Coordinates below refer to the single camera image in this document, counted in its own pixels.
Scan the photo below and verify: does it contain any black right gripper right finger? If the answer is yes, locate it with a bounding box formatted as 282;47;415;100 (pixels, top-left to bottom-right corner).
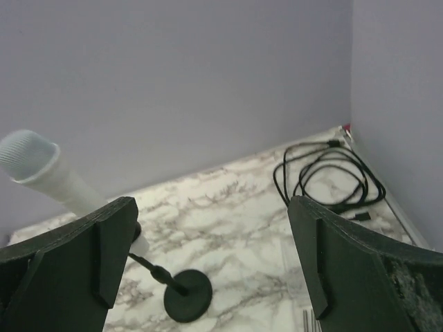
288;196;442;331

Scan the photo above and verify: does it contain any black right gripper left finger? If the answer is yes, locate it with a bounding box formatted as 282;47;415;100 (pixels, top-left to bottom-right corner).
1;197;138;331

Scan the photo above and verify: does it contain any black round-base mic stand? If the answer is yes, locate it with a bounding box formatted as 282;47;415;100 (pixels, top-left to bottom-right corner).
129;223;213;323

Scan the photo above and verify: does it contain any white handheld microphone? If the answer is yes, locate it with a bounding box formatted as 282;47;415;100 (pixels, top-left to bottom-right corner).
0;129;150;257

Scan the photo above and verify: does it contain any coiled black cable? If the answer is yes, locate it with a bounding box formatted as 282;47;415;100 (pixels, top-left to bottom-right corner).
273;138;387;222

